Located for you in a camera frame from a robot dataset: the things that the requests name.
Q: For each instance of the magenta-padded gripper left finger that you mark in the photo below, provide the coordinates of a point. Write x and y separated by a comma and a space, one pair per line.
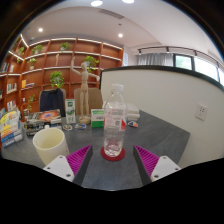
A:
59, 166

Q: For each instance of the flat round red coaster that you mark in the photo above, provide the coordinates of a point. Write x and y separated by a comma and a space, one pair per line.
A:
112, 158

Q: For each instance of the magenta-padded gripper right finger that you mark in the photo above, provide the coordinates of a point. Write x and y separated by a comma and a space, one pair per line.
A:
165, 166

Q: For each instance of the cream ceramic mug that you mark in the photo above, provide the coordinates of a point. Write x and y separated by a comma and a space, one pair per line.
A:
50, 145

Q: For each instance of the dark book stack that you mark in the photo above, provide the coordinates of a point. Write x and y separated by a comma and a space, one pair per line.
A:
38, 127

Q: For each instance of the tan chair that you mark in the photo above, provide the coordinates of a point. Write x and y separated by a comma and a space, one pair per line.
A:
95, 100

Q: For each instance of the colourful book stack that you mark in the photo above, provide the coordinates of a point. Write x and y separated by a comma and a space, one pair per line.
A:
9, 130

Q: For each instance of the wooden shelf unit with books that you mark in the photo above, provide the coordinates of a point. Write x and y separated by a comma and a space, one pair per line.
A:
43, 63

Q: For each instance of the wooden artist mannequin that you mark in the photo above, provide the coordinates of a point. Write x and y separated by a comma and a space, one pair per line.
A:
84, 90

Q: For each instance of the round recessed ceiling light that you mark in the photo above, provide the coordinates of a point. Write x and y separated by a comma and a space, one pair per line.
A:
120, 35
40, 29

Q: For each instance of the dark office chair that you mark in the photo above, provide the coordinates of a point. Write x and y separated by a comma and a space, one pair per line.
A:
51, 101

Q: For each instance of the tall green white carton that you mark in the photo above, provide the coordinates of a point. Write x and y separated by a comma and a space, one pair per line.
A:
70, 111

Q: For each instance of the white wall socket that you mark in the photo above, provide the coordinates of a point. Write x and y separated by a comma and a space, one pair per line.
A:
201, 112

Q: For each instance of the black framed window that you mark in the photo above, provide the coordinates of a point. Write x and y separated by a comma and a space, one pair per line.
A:
203, 66

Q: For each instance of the dark book with orange swirl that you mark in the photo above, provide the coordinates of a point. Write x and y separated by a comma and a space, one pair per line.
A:
48, 115

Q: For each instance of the clear plastic bottle white cap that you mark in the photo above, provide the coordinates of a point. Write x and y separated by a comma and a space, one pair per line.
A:
115, 123

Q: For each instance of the small green white box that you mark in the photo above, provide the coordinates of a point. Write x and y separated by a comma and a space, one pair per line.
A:
97, 118

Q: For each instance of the white stacked boxes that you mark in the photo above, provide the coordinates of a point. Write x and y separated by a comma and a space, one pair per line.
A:
132, 112

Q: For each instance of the grey curtain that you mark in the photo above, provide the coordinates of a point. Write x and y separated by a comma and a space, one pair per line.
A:
155, 60

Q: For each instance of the ceiling light cluster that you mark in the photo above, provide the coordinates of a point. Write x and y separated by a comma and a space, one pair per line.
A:
96, 3

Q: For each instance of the small round badge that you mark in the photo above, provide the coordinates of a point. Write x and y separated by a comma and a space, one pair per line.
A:
67, 127
80, 126

